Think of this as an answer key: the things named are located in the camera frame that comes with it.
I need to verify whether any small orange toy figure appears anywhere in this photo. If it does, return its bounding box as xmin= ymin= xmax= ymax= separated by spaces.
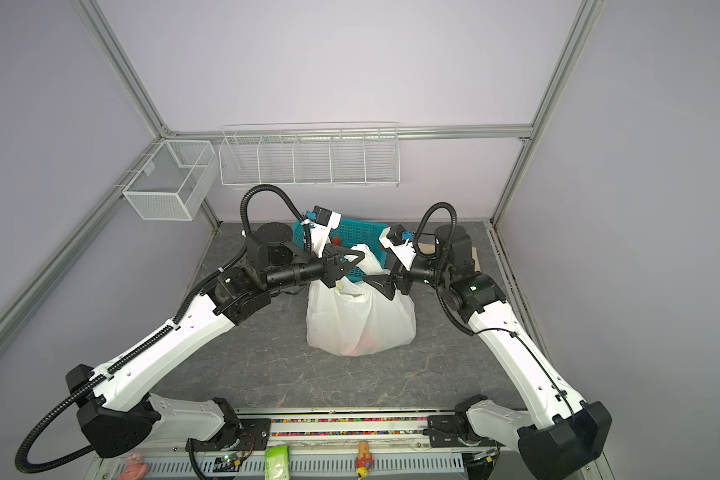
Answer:
xmin=355 ymin=441 xmax=373 ymax=479

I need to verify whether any white wire wall shelf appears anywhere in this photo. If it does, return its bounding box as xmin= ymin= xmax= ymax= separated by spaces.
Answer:
xmin=218 ymin=122 xmax=401 ymax=188

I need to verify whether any teal plastic basket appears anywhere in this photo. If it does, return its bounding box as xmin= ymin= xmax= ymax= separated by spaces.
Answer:
xmin=292 ymin=217 xmax=388 ymax=283

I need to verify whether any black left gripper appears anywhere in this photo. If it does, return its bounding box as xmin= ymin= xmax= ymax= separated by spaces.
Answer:
xmin=266 ymin=242 xmax=365 ymax=292

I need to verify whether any white wire mesh box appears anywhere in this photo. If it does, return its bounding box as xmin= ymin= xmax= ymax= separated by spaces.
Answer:
xmin=123 ymin=140 xmax=220 ymax=221

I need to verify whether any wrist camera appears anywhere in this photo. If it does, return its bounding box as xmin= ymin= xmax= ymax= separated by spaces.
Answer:
xmin=379 ymin=224 xmax=417 ymax=274
xmin=301 ymin=205 xmax=342 ymax=258

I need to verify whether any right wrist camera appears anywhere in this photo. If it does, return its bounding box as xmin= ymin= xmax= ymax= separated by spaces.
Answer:
xmin=379 ymin=224 xmax=417 ymax=274

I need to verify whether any white plastic bag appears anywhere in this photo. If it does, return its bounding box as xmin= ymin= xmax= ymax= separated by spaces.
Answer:
xmin=306 ymin=278 xmax=416 ymax=357

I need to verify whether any green packet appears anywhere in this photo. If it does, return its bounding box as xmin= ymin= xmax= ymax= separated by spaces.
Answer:
xmin=264 ymin=445 xmax=291 ymax=480

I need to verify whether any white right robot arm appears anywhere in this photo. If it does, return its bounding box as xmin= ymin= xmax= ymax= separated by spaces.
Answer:
xmin=365 ymin=202 xmax=612 ymax=479

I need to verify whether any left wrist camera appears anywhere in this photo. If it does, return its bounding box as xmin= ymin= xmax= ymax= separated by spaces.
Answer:
xmin=301 ymin=205 xmax=342 ymax=258

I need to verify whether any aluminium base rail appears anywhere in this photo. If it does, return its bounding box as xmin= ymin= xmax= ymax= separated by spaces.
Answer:
xmin=87 ymin=397 xmax=525 ymax=479

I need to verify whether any pink toy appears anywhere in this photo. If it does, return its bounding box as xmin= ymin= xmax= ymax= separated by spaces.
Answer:
xmin=117 ymin=453 xmax=149 ymax=480

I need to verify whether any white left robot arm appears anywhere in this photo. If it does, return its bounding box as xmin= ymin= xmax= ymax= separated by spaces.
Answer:
xmin=14 ymin=184 xmax=366 ymax=474

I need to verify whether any yellow work glove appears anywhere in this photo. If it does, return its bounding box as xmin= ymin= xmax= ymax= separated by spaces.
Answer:
xmin=418 ymin=243 xmax=436 ymax=255

